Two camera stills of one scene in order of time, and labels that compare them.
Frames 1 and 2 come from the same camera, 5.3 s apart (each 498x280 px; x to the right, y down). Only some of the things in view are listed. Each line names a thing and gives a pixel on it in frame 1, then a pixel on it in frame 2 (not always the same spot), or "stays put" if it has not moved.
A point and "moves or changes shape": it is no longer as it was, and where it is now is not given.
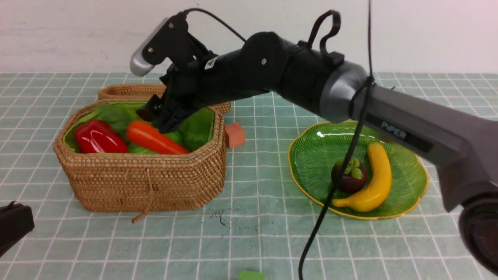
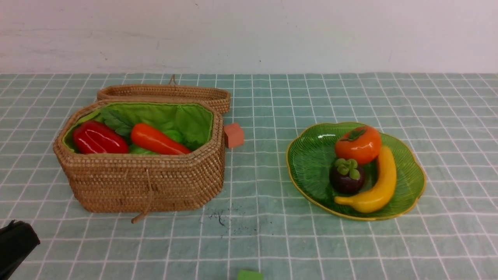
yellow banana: (379, 188) moves or changes shape
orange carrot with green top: (147, 135) stays put
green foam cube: (248, 275) stays put
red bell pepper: (95, 136) stays put
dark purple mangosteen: (353, 177) stays put
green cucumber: (135, 148) → (152, 140)
